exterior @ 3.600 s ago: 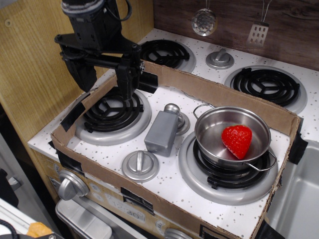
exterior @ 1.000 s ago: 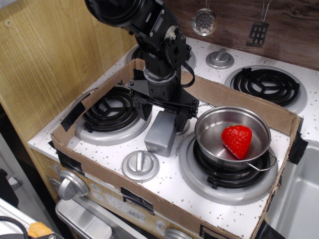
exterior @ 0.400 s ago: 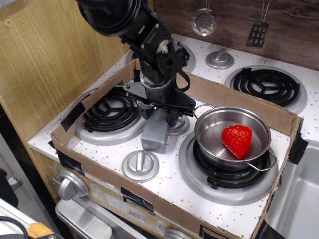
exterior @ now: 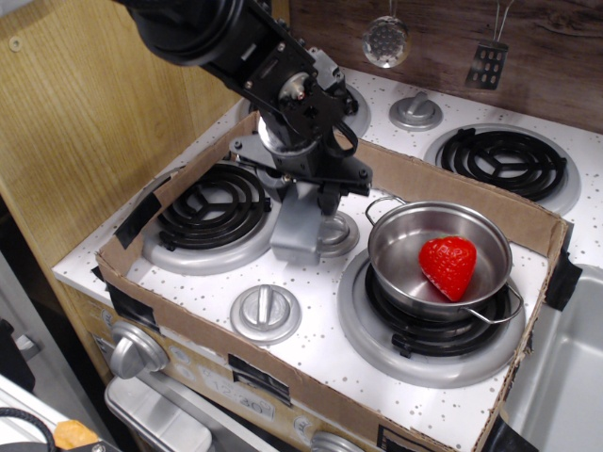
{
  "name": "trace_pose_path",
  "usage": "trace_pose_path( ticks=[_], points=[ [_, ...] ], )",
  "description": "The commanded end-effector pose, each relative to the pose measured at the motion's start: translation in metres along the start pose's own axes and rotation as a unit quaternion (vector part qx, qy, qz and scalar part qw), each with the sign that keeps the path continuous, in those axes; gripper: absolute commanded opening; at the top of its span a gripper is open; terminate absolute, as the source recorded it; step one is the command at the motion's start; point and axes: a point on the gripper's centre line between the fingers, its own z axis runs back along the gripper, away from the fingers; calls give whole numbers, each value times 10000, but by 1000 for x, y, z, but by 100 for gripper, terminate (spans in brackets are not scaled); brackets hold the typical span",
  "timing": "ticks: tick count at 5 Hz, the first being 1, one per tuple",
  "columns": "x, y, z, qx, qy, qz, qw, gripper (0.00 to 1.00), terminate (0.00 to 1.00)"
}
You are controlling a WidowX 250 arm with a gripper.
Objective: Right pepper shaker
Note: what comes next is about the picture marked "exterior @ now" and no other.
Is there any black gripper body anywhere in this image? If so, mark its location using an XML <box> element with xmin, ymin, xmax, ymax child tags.
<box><xmin>229</xmin><ymin>135</ymin><xmax>372</xmax><ymax>196</ymax></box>

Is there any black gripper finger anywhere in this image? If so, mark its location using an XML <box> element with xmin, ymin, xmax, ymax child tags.
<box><xmin>318</xmin><ymin>182</ymin><xmax>350</xmax><ymax>215</ymax></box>
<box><xmin>256</xmin><ymin>167</ymin><xmax>293</xmax><ymax>202</ymax></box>

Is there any silver pepper shaker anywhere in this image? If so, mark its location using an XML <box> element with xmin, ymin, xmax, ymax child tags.
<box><xmin>269</xmin><ymin>182</ymin><xmax>323</xmax><ymax>266</ymax></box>

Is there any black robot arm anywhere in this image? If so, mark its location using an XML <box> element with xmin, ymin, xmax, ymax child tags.
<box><xmin>124</xmin><ymin>1</ymin><xmax>372</xmax><ymax>215</ymax></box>

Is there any middle silver stove knob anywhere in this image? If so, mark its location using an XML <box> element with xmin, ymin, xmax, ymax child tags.
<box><xmin>318</xmin><ymin>212</ymin><xmax>360</xmax><ymax>258</ymax></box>

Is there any silver stove knob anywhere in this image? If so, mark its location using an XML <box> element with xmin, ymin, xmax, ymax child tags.
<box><xmin>230</xmin><ymin>284</ymin><xmax>302</xmax><ymax>346</ymax></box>
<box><xmin>388</xmin><ymin>91</ymin><xmax>443</xmax><ymax>131</ymax></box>
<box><xmin>318</xmin><ymin>212</ymin><xmax>360</xmax><ymax>258</ymax></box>

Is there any back left black burner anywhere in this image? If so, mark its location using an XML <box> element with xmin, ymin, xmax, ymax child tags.
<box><xmin>236</xmin><ymin>84</ymin><xmax>371</xmax><ymax>137</ymax></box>

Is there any black burner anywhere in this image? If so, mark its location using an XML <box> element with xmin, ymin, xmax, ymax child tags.
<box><xmin>337</xmin><ymin>250</ymin><xmax>526</xmax><ymax>389</ymax></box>
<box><xmin>236</xmin><ymin>84</ymin><xmax>371</xmax><ymax>137</ymax></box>
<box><xmin>142</xmin><ymin>163</ymin><xmax>281</xmax><ymax>276</ymax></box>
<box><xmin>425</xmin><ymin>123</ymin><xmax>581</xmax><ymax>215</ymax></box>

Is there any front left black burner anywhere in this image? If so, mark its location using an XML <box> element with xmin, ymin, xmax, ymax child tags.
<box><xmin>142</xmin><ymin>163</ymin><xmax>281</xmax><ymax>276</ymax></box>

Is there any small steel pot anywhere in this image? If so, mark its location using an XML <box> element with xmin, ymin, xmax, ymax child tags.
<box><xmin>365</xmin><ymin>196</ymin><xmax>522</xmax><ymax>325</ymax></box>

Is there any back silver stove knob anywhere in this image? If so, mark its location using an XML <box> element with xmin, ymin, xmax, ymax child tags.
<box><xmin>388</xmin><ymin>91</ymin><xmax>443</xmax><ymax>131</ymax></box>

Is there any front silver stove knob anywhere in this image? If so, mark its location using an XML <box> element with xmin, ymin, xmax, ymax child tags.
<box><xmin>230</xmin><ymin>284</ymin><xmax>302</xmax><ymax>346</ymax></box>

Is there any red toy strawberry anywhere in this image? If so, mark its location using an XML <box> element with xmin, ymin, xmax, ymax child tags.
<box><xmin>418</xmin><ymin>235</ymin><xmax>477</xmax><ymax>302</ymax></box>

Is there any hanging round metal strainer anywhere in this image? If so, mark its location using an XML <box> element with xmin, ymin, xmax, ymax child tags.
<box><xmin>362</xmin><ymin>1</ymin><xmax>411</xmax><ymax>69</ymax></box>

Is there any hanging metal slotted spatula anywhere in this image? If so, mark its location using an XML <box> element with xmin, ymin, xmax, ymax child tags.
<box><xmin>464</xmin><ymin>1</ymin><xmax>513</xmax><ymax>90</ymax></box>

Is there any front right black burner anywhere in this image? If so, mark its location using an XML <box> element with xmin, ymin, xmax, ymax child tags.
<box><xmin>337</xmin><ymin>250</ymin><xmax>526</xmax><ymax>389</ymax></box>

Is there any back right black burner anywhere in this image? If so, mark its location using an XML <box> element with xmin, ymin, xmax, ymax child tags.
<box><xmin>425</xmin><ymin>123</ymin><xmax>581</xmax><ymax>215</ymax></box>

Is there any silver oven dial knob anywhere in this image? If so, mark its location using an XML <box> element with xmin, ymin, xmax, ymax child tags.
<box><xmin>109</xmin><ymin>321</ymin><xmax>169</xmax><ymax>379</ymax></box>

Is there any bottom silver oven knob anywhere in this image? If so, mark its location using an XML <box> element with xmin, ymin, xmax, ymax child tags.
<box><xmin>310</xmin><ymin>431</ymin><xmax>363</xmax><ymax>452</ymax></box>

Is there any grey toy sink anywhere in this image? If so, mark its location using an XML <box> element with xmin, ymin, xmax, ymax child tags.
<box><xmin>503</xmin><ymin>266</ymin><xmax>602</xmax><ymax>451</ymax></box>

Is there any orange object at bottom left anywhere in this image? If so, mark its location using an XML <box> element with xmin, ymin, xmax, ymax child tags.
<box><xmin>53</xmin><ymin>420</ymin><xmax>99</xmax><ymax>450</ymax></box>

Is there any cardboard box frame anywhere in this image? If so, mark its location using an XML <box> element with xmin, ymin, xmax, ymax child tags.
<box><xmin>97</xmin><ymin>116</ymin><xmax>573</xmax><ymax>451</ymax></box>

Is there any silver oven door handle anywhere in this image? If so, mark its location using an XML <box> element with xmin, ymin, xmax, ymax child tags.
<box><xmin>105</xmin><ymin>378</ymin><xmax>214</xmax><ymax>452</ymax></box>

